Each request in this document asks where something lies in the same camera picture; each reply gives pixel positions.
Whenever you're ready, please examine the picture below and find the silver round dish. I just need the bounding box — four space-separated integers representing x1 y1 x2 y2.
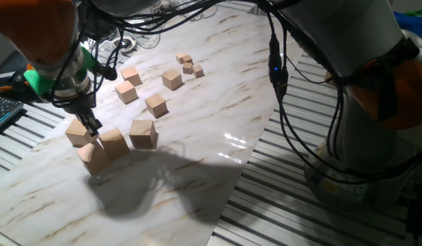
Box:
111 36 137 54

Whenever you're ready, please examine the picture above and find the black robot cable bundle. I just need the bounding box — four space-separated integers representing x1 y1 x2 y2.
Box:
48 0 422 187

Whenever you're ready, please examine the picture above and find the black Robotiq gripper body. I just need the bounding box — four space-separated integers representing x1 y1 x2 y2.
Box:
62 94 97 117

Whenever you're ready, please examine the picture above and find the orange brown bin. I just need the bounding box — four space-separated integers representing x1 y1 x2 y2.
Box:
324 71 337 87

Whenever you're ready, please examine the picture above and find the orange black teach pendant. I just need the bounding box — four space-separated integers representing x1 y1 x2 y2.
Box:
0 51 38 94

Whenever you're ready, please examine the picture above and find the blue bag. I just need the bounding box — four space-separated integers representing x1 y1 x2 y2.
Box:
393 12 422 39

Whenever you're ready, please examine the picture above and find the large wooden cube block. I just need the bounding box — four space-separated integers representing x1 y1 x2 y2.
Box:
120 66 143 87
98 127 131 161
65 118 99 148
161 68 184 92
144 93 169 120
76 139 111 177
128 119 158 150
114 80 139 105

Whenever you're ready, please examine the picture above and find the white marble pattern mat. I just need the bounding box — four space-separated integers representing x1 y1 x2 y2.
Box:
0 5 303 246

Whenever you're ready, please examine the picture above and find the black computer keyboard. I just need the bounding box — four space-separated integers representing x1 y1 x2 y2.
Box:
0 96 25 134

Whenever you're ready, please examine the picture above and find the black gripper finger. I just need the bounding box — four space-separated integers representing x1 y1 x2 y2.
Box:
76 112 103 137

